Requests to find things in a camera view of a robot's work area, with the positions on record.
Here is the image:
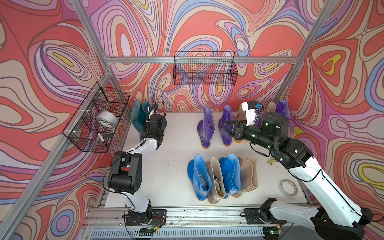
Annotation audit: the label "blue rain boot left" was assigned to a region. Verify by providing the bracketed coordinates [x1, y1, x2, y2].
[187, 155, 213, 201]

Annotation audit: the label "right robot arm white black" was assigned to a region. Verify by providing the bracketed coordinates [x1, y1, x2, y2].
[227, 112, 374, 240]

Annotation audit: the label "beige rain boot front right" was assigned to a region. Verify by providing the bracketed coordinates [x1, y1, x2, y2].
[233, 154, 258, 198]

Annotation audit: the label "white tape roll on table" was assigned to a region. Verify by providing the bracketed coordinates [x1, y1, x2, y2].
[278, 179, 299, 198]

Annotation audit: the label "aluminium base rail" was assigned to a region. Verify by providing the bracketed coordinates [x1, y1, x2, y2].
[77, 203, 319, 240]

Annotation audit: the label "teal rain boot yellow sole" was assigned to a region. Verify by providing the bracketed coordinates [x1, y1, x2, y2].
[131, 101, 147, 139]

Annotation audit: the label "beige rain boot back right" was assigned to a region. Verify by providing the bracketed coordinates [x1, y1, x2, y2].
[266, 102, 277, 112]

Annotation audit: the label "blue rain boot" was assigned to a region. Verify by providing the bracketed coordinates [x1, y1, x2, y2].
[187, 155, 213, 201]
[219, 154, 242, 199]

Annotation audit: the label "black wire basket back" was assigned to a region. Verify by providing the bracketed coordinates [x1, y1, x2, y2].
[173, 50, 238, 86]

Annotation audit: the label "beige rain boot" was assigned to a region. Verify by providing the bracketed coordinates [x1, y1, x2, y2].
[266, 102, 277, 112]
[233, 154, 258, 198]
[206, 157, 226, 205]
[233, 101, 250, 144]

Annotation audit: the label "purple rain boot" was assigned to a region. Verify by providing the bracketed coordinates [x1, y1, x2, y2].
[218, 105, 234, 147]
[276, 100, 291, 120]
[241, 100, 263, 144]
[197, 107, 216, 149]

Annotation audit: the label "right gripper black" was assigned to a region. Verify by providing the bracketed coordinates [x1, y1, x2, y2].
[221, 120, 276, 151]

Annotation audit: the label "grey tape roll in basket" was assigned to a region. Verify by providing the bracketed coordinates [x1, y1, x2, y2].
[96, 111, 119, 129]

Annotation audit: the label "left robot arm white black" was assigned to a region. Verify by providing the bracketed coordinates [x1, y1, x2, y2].
[107, 114, 166, 224]

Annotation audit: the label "black wire basket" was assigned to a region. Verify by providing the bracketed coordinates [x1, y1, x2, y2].
[63, 83, 130, 153]
[173, 50, 238, 86]

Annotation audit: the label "black wire basket left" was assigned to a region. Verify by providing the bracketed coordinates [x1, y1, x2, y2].
[63, 83, 130, 153]

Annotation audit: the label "blue rain boot right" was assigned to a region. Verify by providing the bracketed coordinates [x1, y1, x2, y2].
[219, 154, 242, 199]

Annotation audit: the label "beige rain boot front left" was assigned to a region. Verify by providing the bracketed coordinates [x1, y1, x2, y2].
[206, 157, 226, 205]

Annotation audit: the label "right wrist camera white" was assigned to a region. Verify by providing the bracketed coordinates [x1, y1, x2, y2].
[247, 100, 263, 127]

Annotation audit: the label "yellow paper clips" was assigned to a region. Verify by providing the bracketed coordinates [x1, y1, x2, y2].
[267, 158, 280, 168]

